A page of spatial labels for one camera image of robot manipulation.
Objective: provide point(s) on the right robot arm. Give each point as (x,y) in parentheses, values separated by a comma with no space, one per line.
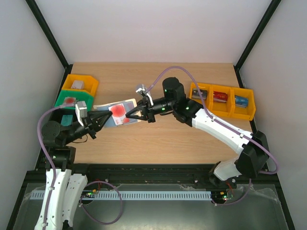
(250,148)

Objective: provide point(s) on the yellow bin with red cards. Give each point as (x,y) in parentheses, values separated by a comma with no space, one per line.
(223,109)

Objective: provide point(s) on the yellow bin with blue cards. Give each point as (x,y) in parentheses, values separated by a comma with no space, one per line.
(244,113)

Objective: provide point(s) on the holder with red card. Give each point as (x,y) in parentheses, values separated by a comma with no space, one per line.
(69,100)

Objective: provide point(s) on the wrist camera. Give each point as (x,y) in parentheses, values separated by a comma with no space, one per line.
(142,90)
(81,111)

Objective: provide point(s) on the left black frame post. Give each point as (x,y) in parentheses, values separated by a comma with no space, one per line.
(33,6)

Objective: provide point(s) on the green bin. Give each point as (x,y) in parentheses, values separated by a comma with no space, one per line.
(79,95)

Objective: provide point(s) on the black card stack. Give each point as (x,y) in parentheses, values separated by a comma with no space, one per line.
(199,94)

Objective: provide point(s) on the white slotted cable duct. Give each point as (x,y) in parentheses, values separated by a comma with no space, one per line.
(152,195)

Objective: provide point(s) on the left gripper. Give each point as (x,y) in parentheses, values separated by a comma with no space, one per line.
(92,122)

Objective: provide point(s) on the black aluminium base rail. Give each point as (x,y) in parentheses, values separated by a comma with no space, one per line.
(196,175)

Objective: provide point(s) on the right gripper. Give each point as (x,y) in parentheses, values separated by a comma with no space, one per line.
(148,109)

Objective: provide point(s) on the white card red circle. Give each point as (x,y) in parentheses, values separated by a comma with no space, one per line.
(118,114)

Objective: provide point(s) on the teal holder in black bin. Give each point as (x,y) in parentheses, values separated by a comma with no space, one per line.
(66,120)

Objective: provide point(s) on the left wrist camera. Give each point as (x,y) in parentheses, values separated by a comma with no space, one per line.
(81,111)

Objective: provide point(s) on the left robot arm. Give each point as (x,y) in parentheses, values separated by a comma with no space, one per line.
(63,187)

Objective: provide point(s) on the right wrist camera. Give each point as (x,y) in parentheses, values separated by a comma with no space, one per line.
(142,90)

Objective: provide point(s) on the right black frame post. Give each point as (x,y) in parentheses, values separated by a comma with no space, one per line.
(257,33)

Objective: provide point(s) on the yellow bin with black cards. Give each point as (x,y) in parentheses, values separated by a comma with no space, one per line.
(209,101)

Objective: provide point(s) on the grey holder in yellow bin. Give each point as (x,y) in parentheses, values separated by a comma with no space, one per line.
(78,85)

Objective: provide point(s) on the black frame post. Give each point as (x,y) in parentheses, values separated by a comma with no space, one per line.
(33,6)
(257,33)

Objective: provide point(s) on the yellow bin far left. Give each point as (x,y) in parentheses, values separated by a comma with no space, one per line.
(90,83)

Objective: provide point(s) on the blue card stack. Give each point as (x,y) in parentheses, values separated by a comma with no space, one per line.
(241,102)

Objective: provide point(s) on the white card holder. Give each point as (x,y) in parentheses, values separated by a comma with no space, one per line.
(129,104)

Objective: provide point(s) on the red card stack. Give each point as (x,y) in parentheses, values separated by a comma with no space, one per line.
(220,97)

